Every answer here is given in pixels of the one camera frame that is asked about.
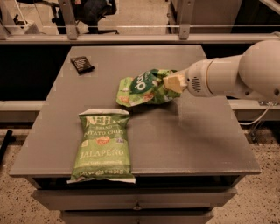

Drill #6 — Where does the black office chair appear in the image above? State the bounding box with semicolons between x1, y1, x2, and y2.
51;0;120;35

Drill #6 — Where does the grey drawer cabinet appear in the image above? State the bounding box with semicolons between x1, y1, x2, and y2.
10;45;260;224

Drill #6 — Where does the small black snack packet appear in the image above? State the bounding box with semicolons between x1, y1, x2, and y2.
70;56;95;74

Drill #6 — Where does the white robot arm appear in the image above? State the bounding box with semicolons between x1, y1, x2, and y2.
164;40;280;103

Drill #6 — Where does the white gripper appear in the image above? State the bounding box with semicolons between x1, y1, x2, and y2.
164;59;214;97

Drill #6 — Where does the brass drawer knob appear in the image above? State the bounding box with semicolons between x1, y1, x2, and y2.
132;203;143;211

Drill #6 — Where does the green jalapeno chip bag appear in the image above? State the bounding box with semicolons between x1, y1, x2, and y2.
67;108;136;184

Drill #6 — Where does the white cable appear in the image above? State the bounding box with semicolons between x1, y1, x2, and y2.
238;101;275;126

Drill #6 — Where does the green rice chip bag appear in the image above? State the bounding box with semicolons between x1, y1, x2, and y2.
116;69;180;107

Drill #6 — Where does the grey metal frame rail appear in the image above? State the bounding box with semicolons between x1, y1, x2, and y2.
1;0;280;45

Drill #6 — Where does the black rod on floor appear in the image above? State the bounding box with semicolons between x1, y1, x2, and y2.
0;129;16;164

